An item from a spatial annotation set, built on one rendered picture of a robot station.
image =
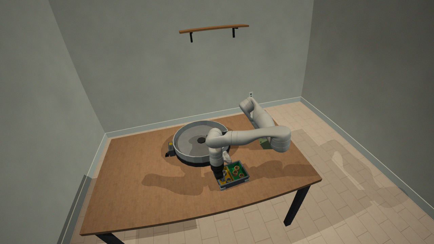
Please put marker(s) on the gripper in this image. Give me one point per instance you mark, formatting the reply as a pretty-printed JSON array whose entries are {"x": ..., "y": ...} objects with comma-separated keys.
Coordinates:
[{"x": 217, "y": 166}]

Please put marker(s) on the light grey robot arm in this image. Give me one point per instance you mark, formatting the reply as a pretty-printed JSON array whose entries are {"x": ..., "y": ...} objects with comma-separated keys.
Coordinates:
[{"x": 279, "y": 137}]

